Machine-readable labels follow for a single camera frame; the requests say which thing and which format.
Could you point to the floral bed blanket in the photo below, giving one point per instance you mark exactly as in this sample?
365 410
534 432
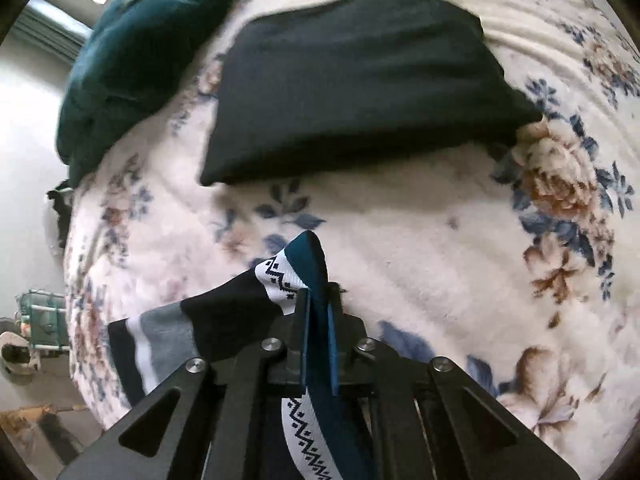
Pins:
522 265

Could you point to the teal wire rack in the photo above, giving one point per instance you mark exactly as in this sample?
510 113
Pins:
41 317

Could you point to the black clothes pile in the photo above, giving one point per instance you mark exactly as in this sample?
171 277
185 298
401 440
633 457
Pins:
61 202

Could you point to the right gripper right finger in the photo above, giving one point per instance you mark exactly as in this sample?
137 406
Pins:
429 420

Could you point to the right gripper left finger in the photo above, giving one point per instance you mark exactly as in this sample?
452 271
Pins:
211 420

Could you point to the striped knit sweater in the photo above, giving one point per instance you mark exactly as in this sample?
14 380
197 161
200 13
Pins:
315 436

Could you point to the folded teal velvet quilt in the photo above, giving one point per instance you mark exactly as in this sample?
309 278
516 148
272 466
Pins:
127 70

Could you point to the left teal curtain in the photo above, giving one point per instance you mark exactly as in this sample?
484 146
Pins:
52 30

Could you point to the folded black garment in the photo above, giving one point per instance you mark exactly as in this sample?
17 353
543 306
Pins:
354 82

